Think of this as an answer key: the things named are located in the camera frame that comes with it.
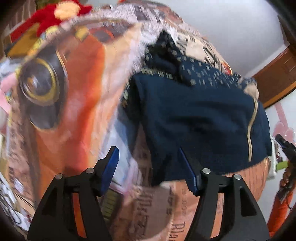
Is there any orange right sleeve forearm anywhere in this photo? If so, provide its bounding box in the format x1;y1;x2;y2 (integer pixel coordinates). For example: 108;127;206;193
267;191;293;237

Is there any navy patterned garment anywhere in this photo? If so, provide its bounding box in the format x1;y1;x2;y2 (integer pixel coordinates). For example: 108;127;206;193
123;32;272;186

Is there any red plush toy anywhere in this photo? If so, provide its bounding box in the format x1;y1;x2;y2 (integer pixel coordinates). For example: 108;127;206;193
10;1;93;42

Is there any right hand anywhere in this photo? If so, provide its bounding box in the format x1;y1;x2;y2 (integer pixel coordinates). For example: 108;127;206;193
280;161;293;187

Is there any printed newspaper bed sheet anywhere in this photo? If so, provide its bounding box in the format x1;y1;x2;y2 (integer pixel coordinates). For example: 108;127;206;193
0;0;271;241

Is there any pink wall sticker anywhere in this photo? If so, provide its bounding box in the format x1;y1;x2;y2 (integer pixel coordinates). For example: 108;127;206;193
273;102;295;143

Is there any wooden door frame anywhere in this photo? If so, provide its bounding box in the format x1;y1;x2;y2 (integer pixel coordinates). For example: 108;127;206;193
253;46;296;108

